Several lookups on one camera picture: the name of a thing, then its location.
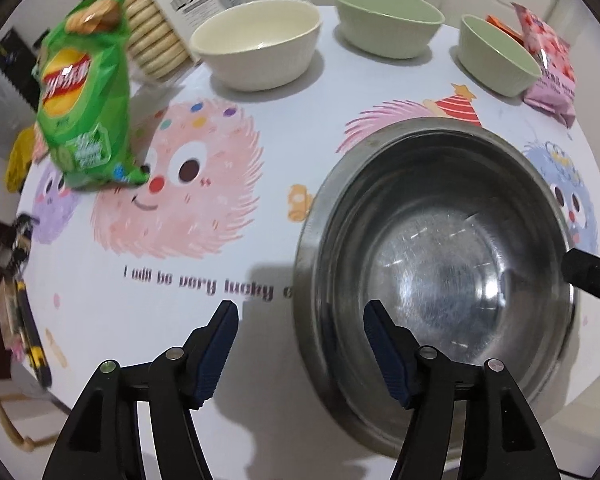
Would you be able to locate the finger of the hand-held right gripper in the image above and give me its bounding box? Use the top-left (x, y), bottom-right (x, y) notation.
top-left (561, 247), bottom-right (600, 313)

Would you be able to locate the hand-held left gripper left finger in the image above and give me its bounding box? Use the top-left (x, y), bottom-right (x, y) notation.
top-left (42, 300), bottom-right (241, 480)

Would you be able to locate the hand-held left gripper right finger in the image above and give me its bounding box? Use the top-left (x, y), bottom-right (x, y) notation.
top-left (362, 300), bottom-right (563, 480)

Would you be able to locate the small steel bowl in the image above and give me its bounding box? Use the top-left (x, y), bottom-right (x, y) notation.
top-left (325, 132), bottom-right (566, 411)

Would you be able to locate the large steel bowl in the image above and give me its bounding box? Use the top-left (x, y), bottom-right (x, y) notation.
top-left (294, 117), bottom-right (588, 450)

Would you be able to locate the light green bowl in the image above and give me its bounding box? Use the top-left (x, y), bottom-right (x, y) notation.
top-left (457, 14), bottom-right (543, 98)
top-left (331, 0), bottom-right (446, 60)

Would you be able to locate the cream bowl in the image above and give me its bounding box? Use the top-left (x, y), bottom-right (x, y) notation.
top-left (190, 0), bottom-right (323, 92)

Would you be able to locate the yellow black utility knife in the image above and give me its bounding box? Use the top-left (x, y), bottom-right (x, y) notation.
top-left (12, 280), bottom-right (53, 388)

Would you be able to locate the pink snack bag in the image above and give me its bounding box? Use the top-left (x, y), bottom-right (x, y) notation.
top-left (511, 2), bottom-right (578, 128)

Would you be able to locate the orange box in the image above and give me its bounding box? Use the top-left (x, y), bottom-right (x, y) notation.
top-left (486, 14), bottom-right (523, 41)

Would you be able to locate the green chips bag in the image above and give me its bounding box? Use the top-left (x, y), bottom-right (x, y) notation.
top-left (34, 0), bottom-right (151, 192)

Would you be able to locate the clear biscuit pack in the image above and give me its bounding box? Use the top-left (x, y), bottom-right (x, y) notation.
top-left (122, 0), bottom-right (311, 83)

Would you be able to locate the white ribbed container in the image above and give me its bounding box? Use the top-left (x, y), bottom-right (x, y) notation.
top-left (0, 55), bottom-right (36, 116)

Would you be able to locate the black board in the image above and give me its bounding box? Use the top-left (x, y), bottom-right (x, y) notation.
top-left (0, 27), bottom-right (43, 111)

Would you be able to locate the wooden chair frame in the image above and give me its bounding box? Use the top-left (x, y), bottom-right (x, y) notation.
top-left (0, 385), bottom-right (61, 453)

